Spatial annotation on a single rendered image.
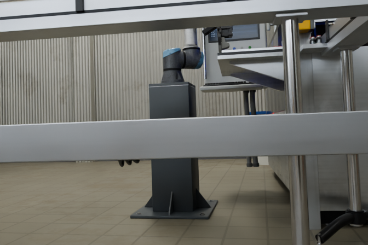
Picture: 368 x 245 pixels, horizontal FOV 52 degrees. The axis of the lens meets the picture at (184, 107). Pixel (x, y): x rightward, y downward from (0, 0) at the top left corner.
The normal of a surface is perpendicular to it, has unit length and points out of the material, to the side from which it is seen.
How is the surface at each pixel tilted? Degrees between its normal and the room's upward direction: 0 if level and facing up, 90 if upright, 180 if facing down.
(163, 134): 90
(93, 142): 90
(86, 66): 90
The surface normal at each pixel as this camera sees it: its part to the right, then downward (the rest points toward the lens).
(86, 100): -0.20, -0.04
